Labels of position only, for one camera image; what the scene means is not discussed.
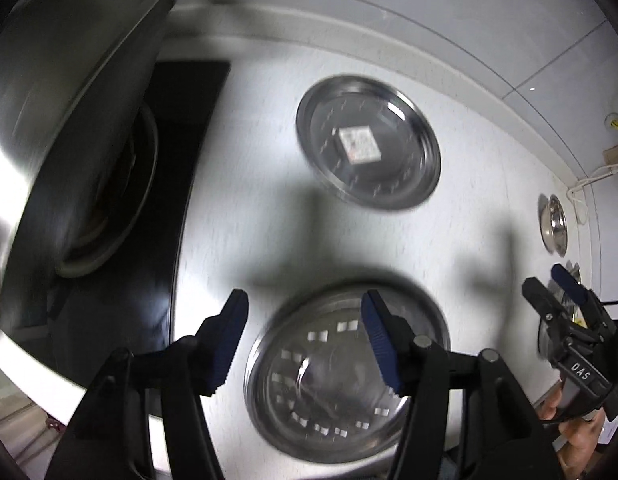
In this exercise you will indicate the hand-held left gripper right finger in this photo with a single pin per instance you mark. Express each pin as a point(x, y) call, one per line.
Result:
point(380, 342)

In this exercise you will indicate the plain steel plate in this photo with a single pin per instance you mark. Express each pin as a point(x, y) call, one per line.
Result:
point(314, 385)

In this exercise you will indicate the steel wok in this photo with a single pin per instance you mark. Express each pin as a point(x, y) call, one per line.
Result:
point(64, 85)

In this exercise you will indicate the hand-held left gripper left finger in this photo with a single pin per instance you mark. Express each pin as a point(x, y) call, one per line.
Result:
point(228, 342)

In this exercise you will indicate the small steel bowl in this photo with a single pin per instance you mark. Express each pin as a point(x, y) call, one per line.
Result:
point(554, 222)
point(543, 340)

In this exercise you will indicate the beige wall socket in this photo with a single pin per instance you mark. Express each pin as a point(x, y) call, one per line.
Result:
point(614, 154)

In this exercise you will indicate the person's right hand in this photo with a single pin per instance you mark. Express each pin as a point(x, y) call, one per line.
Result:
point(581, 440)

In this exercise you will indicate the black glass gas stove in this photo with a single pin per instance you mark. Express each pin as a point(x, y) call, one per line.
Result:
point(189, 110)

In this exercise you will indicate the steel plate with white label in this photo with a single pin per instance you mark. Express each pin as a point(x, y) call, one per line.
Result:
point(361, 140)

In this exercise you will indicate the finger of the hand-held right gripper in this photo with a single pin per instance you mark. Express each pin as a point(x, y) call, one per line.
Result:
point(539, 295)
point(566, 280)

